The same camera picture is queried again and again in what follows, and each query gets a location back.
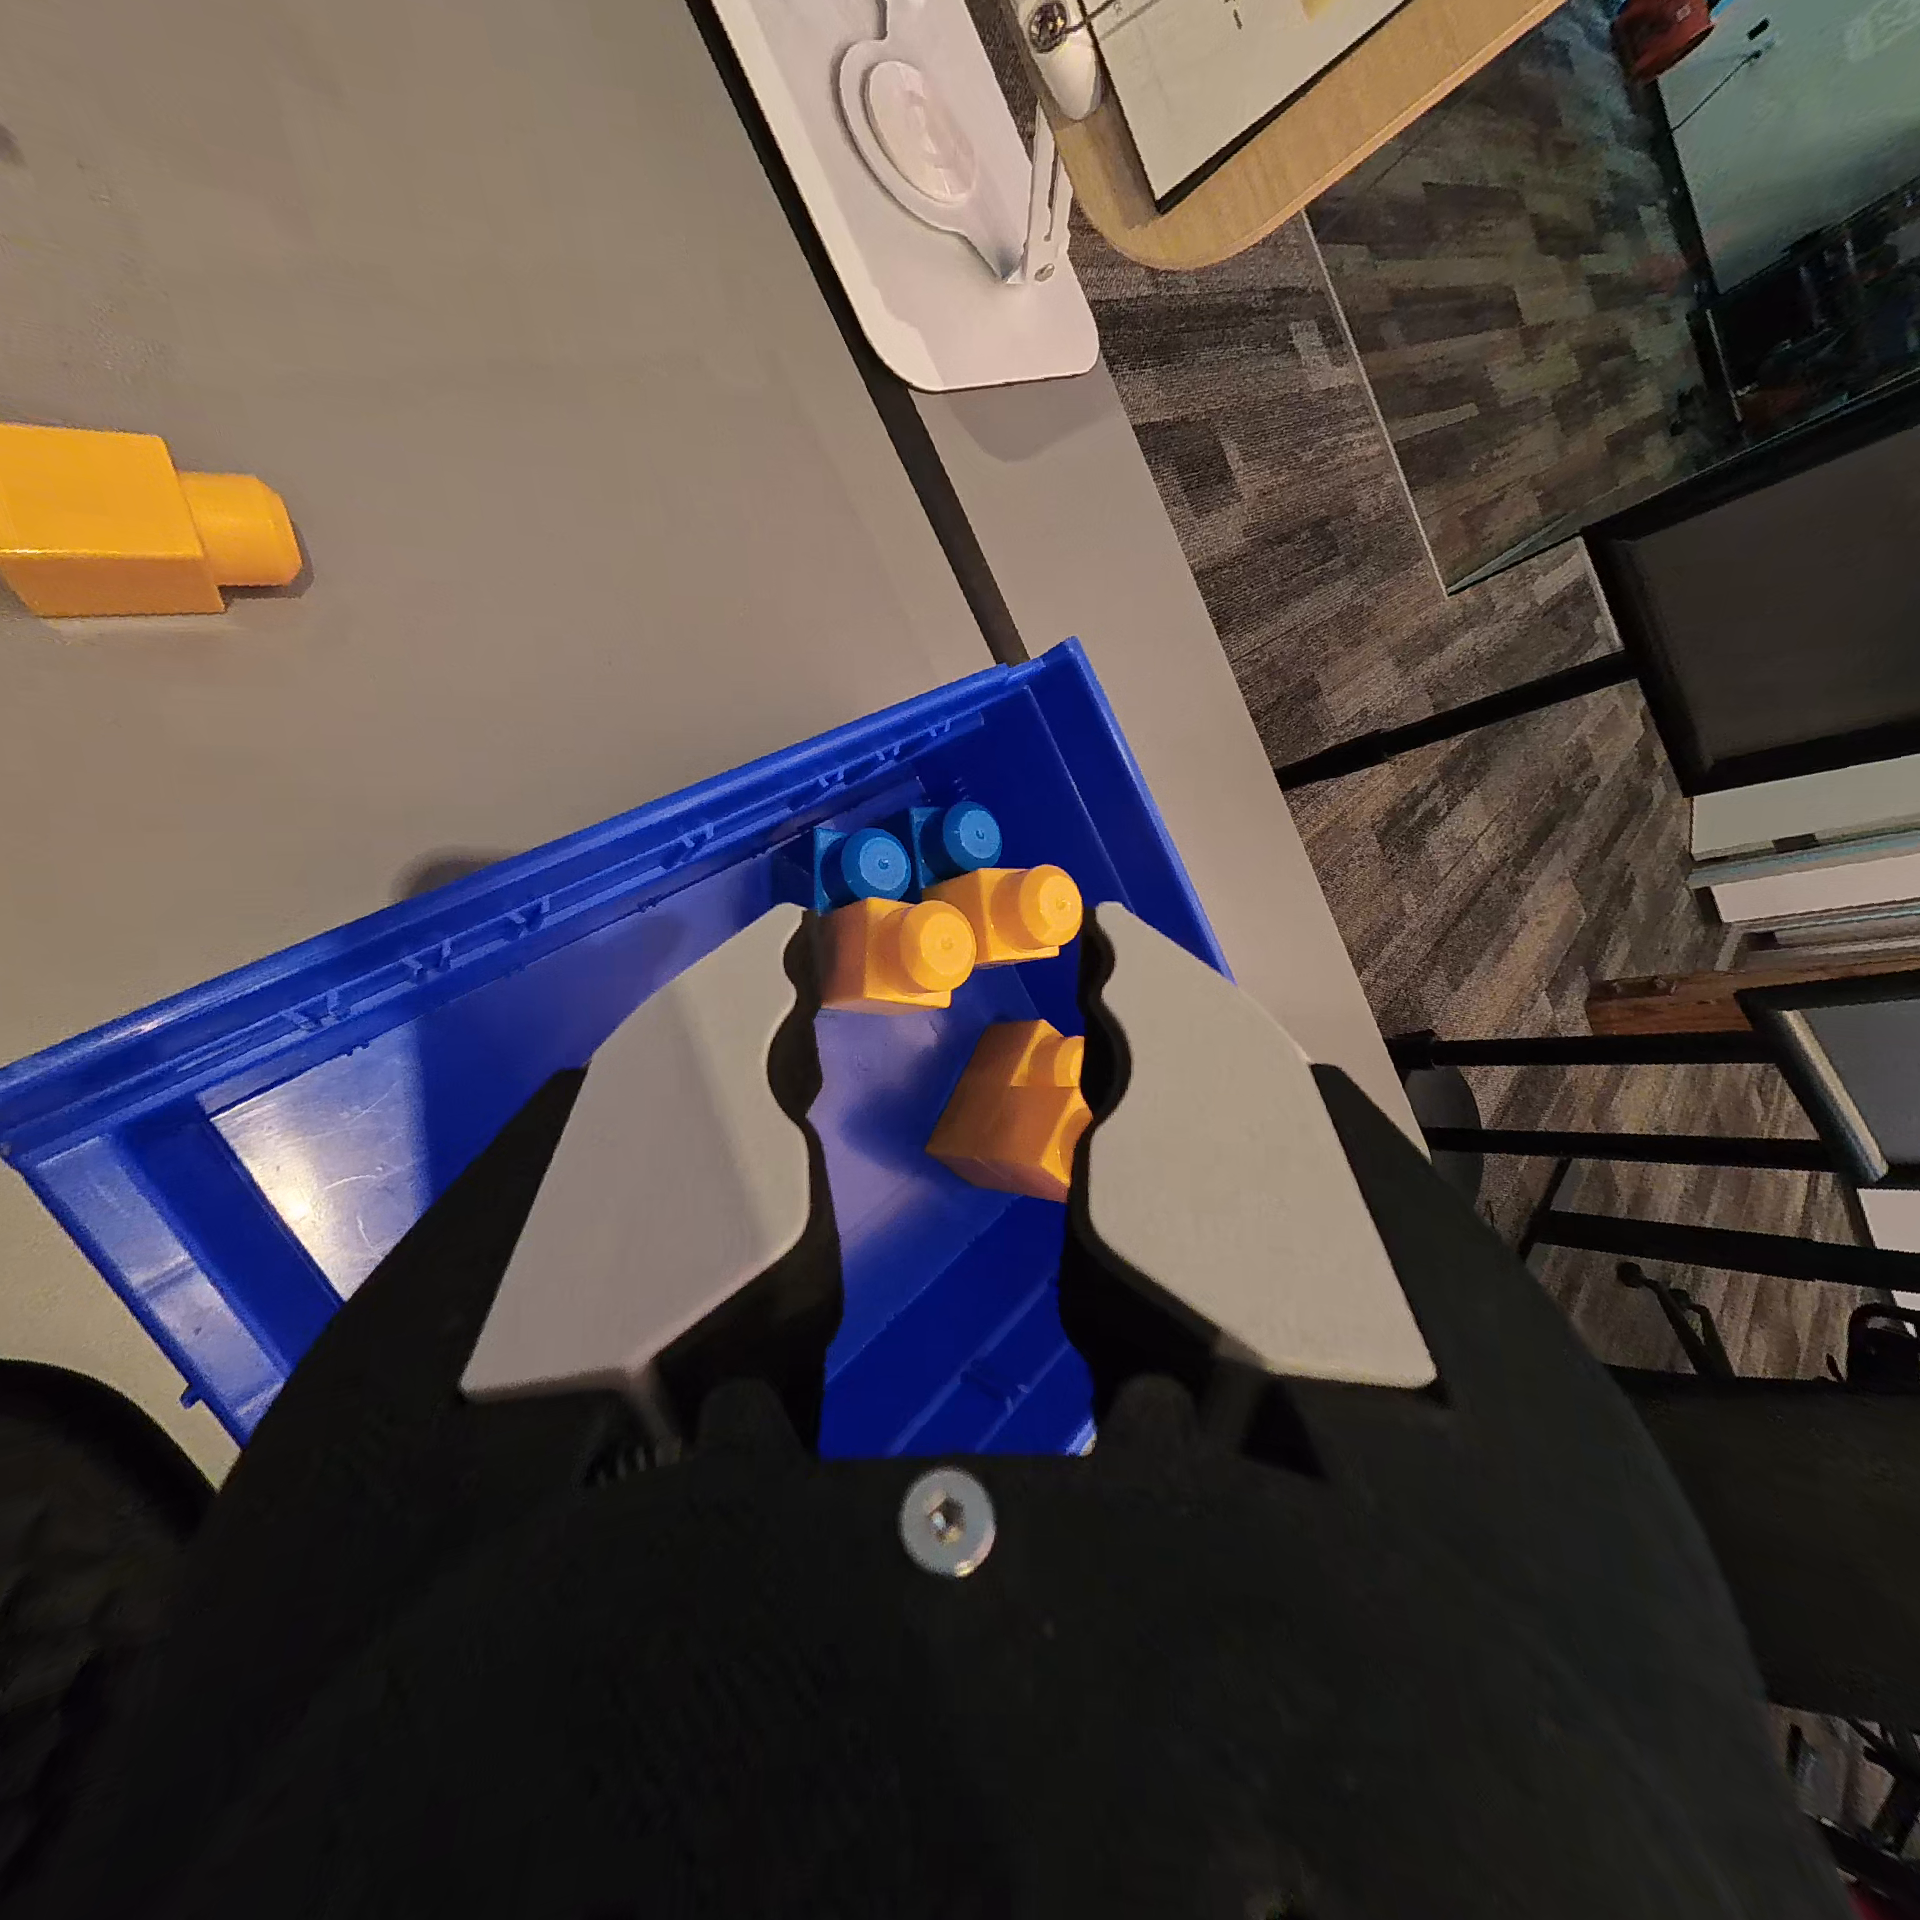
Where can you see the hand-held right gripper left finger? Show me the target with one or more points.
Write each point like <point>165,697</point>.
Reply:
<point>646,1201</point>

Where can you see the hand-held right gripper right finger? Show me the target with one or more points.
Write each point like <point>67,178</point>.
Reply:
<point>1243,1201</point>

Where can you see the yellow two-stud building block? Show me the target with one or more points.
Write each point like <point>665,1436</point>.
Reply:
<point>1003,1148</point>

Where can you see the blue plastic bin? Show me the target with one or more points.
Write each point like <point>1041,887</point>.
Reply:
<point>375,1109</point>

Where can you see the black metal frame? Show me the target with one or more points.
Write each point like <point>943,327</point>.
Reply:
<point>1650,1050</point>

